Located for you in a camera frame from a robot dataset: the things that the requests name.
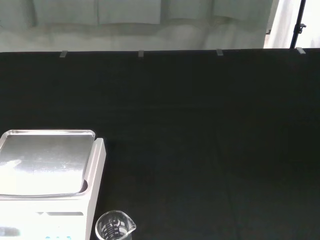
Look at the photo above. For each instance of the black bench cloth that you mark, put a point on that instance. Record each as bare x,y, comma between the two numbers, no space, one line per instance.
187,125

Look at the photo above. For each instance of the grey tape strip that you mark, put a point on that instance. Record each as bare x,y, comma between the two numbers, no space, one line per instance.
63,54
141,54
219,52
301,50

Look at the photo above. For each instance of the white electronic balance steel pan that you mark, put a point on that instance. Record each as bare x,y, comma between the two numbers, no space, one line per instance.
50,160

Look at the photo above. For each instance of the black tripod pole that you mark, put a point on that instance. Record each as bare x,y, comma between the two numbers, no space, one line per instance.
298,25

